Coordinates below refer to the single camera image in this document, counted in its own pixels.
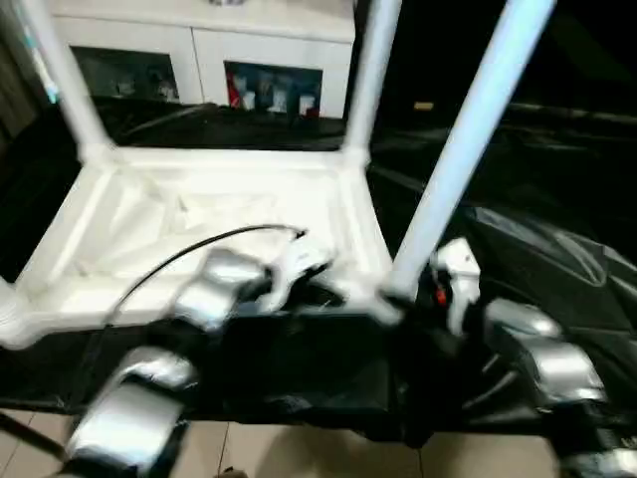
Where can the white plastic table top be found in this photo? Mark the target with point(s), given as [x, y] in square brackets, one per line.
[199, 209]

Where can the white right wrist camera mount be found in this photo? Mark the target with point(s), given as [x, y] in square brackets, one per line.
[460, 274]

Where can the red package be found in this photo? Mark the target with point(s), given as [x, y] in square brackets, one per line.
[234, 92]

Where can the dark long rod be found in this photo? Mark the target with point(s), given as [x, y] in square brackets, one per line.
[572, 112]

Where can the white blue patterned roll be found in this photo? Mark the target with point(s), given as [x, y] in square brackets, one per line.
[42, 70]

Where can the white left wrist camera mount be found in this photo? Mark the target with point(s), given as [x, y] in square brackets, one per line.
[298, 269]

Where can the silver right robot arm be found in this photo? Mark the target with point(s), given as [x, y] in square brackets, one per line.
[537, 348]

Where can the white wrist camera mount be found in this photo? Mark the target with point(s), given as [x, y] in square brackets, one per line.
[460, 274]
[298, 269]

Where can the white plastic table leg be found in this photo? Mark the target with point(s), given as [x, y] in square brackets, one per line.
[10, 309]
[370, 74]
[64, 74]
[473, 124]

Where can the small gold object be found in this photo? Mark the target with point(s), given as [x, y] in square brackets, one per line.
[423, 106]

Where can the small silver object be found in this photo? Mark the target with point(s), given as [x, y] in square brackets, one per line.
[226, 2]

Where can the white tub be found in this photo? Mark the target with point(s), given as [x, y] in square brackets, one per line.
[281, 99]

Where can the white jar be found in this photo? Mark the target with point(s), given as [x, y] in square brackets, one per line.
[249, 101]

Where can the white glass door cabinet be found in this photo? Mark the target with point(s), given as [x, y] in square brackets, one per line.
[209, 40]

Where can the black work mat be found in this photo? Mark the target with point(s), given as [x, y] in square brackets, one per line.
[547, 224]

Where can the beige curtain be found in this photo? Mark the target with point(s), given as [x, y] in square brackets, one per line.
[15, 89]

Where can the white cup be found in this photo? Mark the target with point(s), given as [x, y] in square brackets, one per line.
[309, 106]

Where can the black metal table frame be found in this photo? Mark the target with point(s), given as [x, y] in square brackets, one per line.
[30, 438]

